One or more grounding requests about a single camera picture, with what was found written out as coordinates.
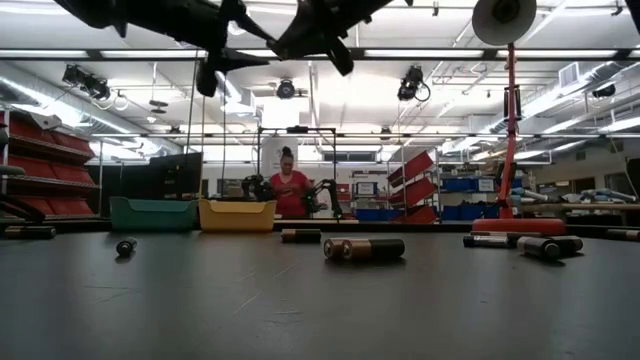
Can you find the tilted red bin rack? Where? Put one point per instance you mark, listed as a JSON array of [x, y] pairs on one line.
[[412, 167]]

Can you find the blue bin shelf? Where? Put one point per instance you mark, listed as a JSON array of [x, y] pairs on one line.
[[457, 185]]

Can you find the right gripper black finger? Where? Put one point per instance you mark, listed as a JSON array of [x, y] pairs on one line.
[[300, 51], [295, 35]]

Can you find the yellow plastic bin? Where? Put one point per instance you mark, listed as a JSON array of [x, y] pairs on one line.
[[237, 217]]

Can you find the red bin shelving rack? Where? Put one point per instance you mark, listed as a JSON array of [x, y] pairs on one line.
[[50, 170]]

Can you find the person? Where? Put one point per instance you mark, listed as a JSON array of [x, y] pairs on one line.
[[290, 195]]

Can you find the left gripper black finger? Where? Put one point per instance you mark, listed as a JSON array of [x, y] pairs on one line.
[[240, 60], [255, 29]]

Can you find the black metal rig frame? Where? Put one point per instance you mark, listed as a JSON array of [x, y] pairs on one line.
[[297, 129]]

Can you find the black ceiling mounted camera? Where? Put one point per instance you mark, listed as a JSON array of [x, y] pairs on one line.
[[286, 90], [92, 87], [411, 82]]

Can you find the background black robot arm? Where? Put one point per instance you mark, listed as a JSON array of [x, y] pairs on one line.
[[330, 192], [257, 187]]

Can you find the blue storage bin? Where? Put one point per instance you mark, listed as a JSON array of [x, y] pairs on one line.
[[375, 215]]

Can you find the blue framed sign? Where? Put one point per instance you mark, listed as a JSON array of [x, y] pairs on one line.
[[366, 189]]

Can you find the silver Energizer battery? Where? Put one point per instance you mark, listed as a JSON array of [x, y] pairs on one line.
[[126, 247], [485, 242]]

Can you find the wooden workbench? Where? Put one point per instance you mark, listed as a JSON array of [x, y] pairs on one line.
[[590, 206]]

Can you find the teal plastic bin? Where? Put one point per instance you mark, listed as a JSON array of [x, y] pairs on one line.
[[150, 215]]

